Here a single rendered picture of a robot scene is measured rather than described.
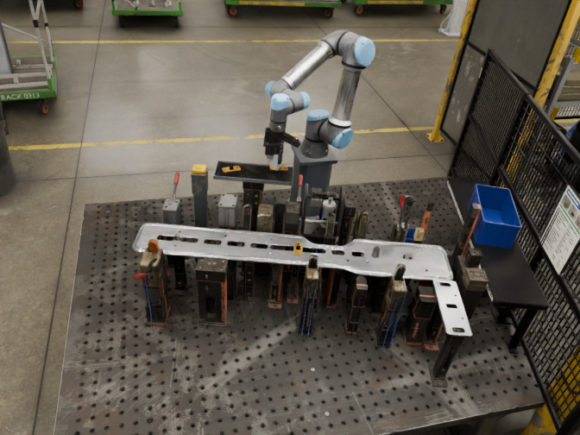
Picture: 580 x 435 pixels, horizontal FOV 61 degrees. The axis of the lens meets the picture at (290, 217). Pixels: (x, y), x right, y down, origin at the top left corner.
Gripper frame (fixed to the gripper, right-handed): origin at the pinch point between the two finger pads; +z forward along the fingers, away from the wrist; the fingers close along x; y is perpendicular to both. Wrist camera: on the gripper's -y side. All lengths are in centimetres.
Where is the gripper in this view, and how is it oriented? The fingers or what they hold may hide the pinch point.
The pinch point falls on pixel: (278, 166)
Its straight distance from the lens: 230.6
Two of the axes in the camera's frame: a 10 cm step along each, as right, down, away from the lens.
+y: -9.8, 0.2, -1.8
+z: -1.0, 7.6, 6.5
